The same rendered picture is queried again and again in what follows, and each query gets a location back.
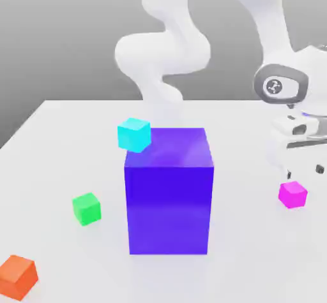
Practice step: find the large purple box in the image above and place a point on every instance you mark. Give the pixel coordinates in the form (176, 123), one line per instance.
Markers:
(168, 206)

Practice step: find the small magenta cube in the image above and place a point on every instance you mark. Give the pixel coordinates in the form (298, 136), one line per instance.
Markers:
(292, 194)

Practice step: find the small green cube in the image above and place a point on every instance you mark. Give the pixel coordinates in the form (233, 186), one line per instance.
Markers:
(86, 209)

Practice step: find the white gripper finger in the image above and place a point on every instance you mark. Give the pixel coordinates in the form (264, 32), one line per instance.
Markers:
(287, 174)
(319, 169)

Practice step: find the small orange cube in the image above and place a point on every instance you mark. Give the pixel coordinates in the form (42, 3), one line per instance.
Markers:
(16, 277)

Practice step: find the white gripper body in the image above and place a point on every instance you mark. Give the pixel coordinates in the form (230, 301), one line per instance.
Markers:
(301, 156)

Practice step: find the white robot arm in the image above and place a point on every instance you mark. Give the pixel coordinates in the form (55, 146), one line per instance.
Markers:
(163, 53)

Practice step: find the small cyan cube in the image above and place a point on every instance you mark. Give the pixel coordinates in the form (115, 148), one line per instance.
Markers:
(134, 135)

